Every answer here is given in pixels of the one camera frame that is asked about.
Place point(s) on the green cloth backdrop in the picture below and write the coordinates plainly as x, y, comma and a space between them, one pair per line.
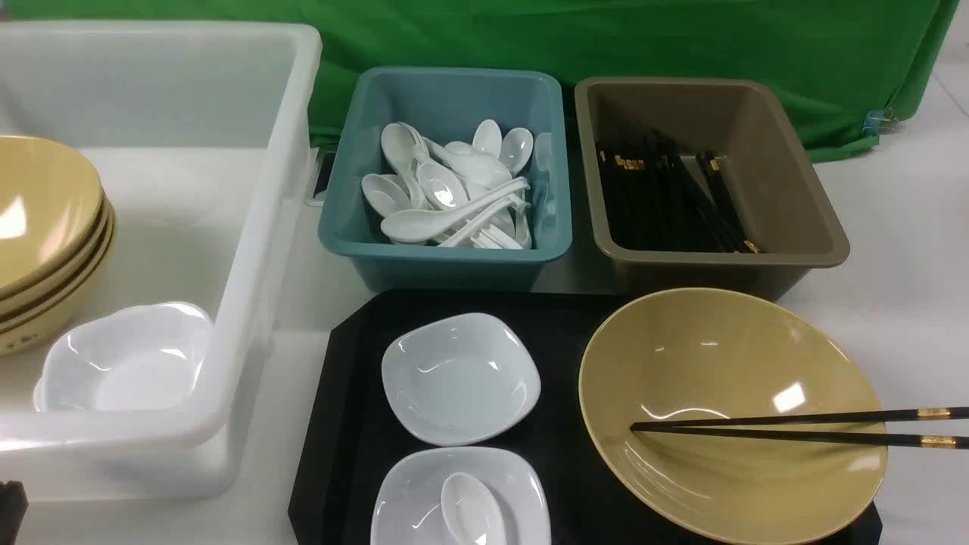
831, 64

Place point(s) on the large white plastic tub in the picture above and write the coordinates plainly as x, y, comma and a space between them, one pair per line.
199, 130

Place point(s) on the large tan noodle bowl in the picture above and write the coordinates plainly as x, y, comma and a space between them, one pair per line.
705, 353

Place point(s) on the brown plastic bin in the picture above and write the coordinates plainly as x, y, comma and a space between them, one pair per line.
779, 198

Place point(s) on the stacked tan bowls in tub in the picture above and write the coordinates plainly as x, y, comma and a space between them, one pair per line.
57, 231

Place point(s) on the pile of white soup spoons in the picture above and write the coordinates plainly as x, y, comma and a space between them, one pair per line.
440, 178

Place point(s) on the blue binder clip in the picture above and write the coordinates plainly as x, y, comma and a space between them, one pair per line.
880, 122

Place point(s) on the teal plastic bin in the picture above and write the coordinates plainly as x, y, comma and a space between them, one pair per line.
444, 105

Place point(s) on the pile of black chopsticks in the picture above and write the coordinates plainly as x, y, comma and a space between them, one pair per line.
658, 200

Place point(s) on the white square dish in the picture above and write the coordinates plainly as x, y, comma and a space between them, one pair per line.
460, 380
408, 505

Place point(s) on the white dish in tub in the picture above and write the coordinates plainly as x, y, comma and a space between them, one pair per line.
138, 359

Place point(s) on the black plastic serving tray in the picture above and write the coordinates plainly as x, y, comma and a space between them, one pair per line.
353, 439

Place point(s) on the black object at corner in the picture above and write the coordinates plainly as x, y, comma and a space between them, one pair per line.
14, 504

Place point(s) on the black chopstick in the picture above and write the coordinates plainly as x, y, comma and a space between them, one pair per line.
884, 416
853, 438

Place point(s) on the white soup spoon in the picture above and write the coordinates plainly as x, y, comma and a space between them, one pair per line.
470, 510

